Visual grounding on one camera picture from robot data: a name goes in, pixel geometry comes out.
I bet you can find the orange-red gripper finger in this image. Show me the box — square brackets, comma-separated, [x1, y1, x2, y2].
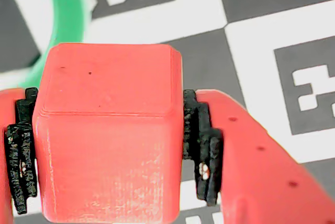
[182, 89, 335, 224]
[0, 87, 39, 224]

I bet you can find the red cube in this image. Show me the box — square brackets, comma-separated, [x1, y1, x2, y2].
[31, 42, 183, 224]

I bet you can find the checkerboard marker mat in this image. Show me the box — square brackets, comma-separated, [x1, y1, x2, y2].
[0, 0, 335, 224]

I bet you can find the green ring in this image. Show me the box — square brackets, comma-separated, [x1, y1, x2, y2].
[0, 0, 93, 90]

